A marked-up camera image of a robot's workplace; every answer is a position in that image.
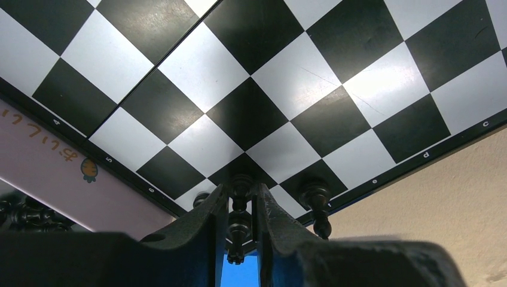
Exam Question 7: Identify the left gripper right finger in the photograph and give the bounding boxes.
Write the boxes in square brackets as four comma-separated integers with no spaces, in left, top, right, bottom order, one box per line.
[252,184,465,286]

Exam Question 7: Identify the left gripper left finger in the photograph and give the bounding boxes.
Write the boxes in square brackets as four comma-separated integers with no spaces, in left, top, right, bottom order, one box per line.
[1,185,228,286]

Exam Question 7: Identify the black chess rook corner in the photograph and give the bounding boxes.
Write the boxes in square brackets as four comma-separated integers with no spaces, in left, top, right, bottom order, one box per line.
[227,211,252,265]

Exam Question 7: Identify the black chess pawn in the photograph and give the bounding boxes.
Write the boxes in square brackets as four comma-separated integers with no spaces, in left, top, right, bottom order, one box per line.
[229,174,254,212]
[193,192,210,208]

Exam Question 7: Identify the black chess piece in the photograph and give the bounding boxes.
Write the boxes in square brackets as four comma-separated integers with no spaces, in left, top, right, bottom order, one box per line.
[300,181,332,240]

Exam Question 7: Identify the pile of black chess pieces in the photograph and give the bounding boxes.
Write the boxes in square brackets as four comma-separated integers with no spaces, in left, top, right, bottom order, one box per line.
[1,190,76,233]

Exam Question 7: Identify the blue folder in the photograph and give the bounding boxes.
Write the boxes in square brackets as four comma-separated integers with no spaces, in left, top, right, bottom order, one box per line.
[221,252,260,287]

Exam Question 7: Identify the black and silver chessboard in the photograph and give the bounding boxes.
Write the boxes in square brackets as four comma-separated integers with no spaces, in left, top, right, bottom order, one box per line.
[1,1,506,223]

